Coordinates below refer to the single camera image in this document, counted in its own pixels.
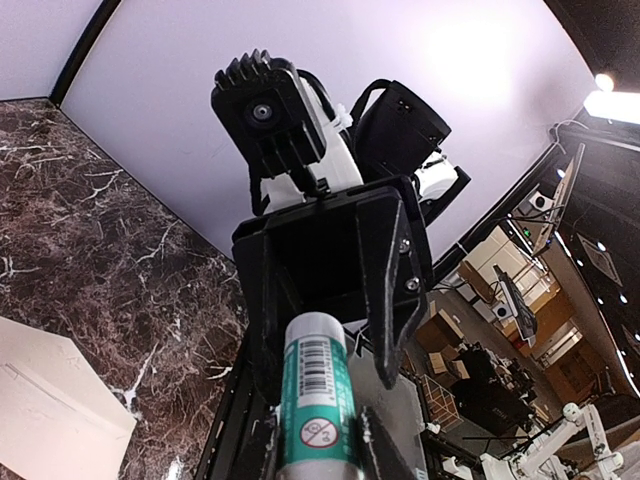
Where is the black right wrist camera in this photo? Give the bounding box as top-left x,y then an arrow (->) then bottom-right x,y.
211,49 -> 326,190

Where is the beige paper envelope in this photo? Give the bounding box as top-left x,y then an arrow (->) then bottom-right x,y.
1,318 -> 136,479

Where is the black front table rail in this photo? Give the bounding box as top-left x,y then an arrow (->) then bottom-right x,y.
194,332 -> 265,479

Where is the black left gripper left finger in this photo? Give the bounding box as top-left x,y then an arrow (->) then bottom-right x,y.
195,414 -> 280,479

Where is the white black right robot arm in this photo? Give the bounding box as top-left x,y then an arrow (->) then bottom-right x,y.
232,80 -> 468,405

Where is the green white glue stick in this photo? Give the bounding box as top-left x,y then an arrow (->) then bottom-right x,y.
277,312 -> 363,479

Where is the black right frame post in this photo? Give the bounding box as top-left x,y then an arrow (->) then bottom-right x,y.
48,0 -> 121,107

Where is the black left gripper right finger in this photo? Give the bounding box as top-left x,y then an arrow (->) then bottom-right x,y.
356,406 -> 425,480

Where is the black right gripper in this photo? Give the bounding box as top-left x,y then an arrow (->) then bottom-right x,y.
232,175 -> 429,403

